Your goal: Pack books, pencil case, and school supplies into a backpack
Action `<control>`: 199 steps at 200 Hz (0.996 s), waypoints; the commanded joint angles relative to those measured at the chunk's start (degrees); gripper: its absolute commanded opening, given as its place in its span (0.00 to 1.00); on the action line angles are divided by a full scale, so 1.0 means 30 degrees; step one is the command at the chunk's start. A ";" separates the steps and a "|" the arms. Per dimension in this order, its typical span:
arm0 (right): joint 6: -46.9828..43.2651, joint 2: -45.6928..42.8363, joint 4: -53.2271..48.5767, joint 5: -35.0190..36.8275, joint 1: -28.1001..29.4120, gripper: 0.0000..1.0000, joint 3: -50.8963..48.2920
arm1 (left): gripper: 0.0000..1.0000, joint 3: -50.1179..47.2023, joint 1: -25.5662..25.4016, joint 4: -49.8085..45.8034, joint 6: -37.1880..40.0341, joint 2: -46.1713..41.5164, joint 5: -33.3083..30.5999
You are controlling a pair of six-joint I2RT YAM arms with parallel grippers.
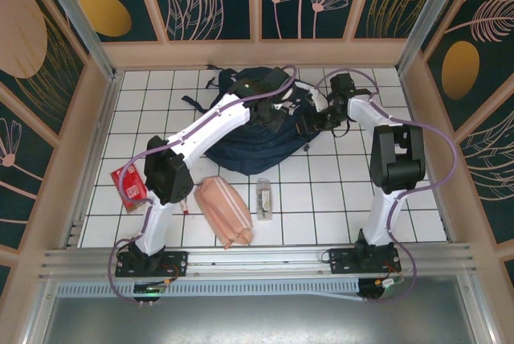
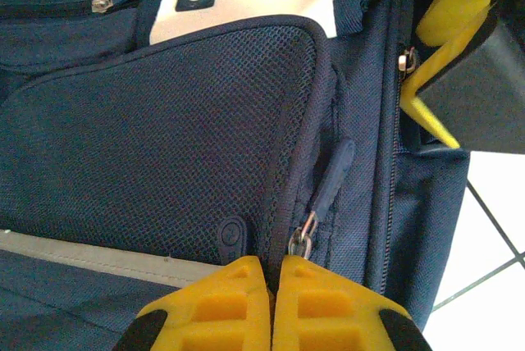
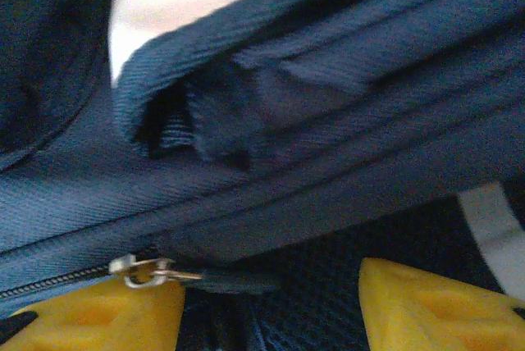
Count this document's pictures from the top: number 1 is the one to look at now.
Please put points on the navy blue backpack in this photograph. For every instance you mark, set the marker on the navy blue backpack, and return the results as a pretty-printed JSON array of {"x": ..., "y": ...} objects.
[{"x": 257, "y": 151}]

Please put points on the clear plastic supply case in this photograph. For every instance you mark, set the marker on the clear plastic supply case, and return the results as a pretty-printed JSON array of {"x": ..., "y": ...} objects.
[{"x": 265, "y": 199}]

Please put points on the pink pencil case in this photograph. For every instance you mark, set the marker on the pink pencil case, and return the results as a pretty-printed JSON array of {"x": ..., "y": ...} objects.
[{"x": 225, "y": 207}]

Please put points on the red and white marker pen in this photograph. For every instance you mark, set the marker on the red and white marker pen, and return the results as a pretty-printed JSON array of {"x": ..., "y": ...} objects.
[{"x": 185, "y": 208}]

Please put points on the small red box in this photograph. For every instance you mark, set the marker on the small red box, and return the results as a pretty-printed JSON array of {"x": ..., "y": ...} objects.
[{"x": 128, "y": 187}]

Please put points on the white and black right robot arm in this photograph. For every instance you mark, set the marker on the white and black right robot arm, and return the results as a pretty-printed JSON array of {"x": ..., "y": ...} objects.
[{"x": 397, "y": 159}]

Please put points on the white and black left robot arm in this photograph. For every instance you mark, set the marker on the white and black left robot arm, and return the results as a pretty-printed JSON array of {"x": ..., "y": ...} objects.
[{"x": 168, "y": 171}]

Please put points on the black connector box with LED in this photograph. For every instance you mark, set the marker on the black connector box with LED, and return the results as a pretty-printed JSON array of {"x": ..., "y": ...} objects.
[
  {"x": 149, "y": 291},
  {"x": 377, "y": 289}
]

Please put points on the grey metal sheet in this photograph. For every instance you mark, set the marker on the grey metal sheet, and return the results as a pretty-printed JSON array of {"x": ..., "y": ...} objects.
[{"x": 257, "y": 324}]

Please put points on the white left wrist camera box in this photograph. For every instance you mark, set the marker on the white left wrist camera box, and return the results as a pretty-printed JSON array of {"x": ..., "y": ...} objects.
[{"x": 285, "y": 95}]

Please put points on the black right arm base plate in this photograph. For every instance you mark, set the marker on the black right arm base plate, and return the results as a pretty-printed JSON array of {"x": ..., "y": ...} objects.
[{"x": 341, "y": 259}]

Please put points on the aluminium frame post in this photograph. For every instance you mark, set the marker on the aluminium frame post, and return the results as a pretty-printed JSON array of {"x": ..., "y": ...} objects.
[
  {"x": 429, "y": 10},
  {"x": 80, "y": 26}
]

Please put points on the aluminium mounting rail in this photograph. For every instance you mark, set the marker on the aluminium mounting rail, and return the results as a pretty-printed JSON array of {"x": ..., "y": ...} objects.
[{"x": 257, "y": 263}]

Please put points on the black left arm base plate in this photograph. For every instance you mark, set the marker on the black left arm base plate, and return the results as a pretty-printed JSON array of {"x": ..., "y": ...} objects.
[{"x": 172, "y": 263}]

